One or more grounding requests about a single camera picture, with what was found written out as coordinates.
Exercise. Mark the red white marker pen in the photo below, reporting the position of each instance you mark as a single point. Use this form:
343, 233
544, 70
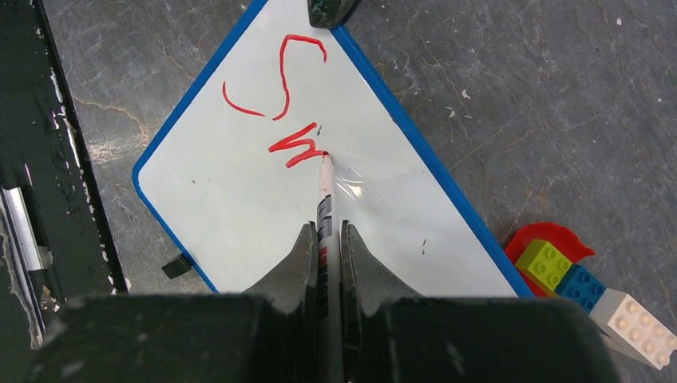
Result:
330, 353

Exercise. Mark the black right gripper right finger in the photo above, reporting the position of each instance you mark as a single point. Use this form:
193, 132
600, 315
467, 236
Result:
391, 333

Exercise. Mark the blue lego brick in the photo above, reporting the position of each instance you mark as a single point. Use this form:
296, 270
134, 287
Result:
581, 286

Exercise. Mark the green lego brick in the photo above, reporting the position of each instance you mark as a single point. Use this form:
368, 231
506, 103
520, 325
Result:
543, 265

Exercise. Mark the white lego brick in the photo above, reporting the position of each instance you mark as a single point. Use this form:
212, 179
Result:
633, 328

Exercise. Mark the blue framed whiteboard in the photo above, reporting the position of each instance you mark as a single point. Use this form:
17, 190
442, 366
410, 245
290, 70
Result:
233, 173

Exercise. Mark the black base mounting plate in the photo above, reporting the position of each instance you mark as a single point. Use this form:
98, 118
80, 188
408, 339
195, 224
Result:
55, 239

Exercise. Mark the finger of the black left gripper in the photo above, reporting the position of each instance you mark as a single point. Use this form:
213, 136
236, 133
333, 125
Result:
327, 14

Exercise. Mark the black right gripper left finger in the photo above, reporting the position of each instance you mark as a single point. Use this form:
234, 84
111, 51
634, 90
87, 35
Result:
264, 334

